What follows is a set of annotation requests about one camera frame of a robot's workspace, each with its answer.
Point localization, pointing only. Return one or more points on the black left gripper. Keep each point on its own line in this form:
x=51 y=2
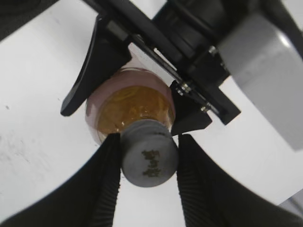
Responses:
x=189 y=116

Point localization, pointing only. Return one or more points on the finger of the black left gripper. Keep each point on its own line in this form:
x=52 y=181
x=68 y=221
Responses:
x=108 y=52

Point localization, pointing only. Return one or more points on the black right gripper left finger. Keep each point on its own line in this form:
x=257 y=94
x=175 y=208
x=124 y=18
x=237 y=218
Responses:
x=87 y=199

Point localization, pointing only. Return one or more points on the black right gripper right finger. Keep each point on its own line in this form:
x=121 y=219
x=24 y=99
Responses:
x=212 y=198

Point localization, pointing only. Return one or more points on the white bottle cap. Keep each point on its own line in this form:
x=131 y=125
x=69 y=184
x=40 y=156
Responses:
x=149 y=153

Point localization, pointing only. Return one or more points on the pink oolong tea bottle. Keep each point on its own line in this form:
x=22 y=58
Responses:
x=130 y=95

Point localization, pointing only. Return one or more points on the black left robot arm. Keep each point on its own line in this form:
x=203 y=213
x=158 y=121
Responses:
x=183 y=38

